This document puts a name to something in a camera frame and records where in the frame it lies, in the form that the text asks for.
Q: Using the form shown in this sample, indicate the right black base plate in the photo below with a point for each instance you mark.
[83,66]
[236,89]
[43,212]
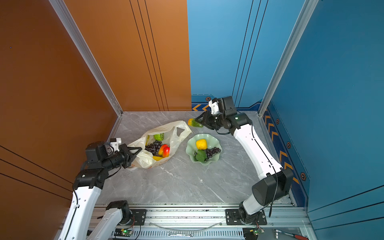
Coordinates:
[240,217]

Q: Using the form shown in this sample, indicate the yellow banana bunch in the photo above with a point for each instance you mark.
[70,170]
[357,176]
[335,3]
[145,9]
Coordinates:
[158,158]

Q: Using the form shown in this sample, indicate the red handled tool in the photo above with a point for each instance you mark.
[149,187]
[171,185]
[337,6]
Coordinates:
[295,236]

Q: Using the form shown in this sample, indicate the cream plastic bag orange print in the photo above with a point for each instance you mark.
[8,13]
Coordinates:
[175,134]

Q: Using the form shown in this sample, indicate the light green fruit plate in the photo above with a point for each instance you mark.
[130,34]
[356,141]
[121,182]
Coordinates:
[212,142]

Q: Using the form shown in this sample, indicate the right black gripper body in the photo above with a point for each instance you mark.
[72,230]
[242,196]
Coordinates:
[214,121]

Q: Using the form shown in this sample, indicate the green avocado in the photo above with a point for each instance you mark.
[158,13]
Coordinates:
[195,123]

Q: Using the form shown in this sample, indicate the green circuit board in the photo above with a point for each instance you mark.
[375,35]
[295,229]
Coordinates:
[123,233]

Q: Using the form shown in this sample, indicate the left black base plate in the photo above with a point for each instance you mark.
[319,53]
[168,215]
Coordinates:
[135,217]

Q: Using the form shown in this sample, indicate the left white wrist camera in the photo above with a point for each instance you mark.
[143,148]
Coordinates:
[115,143]

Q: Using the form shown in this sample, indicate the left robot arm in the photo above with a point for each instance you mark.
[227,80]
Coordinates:
[118,220]

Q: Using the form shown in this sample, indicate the aluminium rail frame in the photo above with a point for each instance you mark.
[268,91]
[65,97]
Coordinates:
[203,217]

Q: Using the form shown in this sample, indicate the small right circuit board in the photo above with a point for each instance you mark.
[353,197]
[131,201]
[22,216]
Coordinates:
[252,234]

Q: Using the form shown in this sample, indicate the dark purple grape bunch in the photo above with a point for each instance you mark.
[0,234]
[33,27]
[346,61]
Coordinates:
[154,147]

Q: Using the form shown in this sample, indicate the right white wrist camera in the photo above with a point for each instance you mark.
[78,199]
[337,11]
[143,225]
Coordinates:
[214,105]

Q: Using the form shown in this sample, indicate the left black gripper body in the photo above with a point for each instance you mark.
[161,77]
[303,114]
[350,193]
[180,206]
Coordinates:
[116,159]

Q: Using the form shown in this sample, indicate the yellow lemon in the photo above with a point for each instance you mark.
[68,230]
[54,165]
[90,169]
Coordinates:
[202,144]

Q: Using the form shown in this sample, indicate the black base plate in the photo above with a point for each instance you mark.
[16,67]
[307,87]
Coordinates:
[240,217]
[135,217]

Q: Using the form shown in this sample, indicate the red orange mango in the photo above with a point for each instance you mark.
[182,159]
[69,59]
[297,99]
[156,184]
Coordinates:
[166,152]

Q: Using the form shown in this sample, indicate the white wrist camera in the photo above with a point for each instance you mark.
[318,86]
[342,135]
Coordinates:
[214,105]
[115,143]

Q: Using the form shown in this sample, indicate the silver wrench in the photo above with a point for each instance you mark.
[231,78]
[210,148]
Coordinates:
[180,235]

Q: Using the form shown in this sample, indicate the red yellow mango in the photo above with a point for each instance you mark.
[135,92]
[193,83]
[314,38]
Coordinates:
[161,150]

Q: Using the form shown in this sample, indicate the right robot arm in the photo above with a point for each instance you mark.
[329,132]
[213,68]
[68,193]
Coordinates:
[274,181]

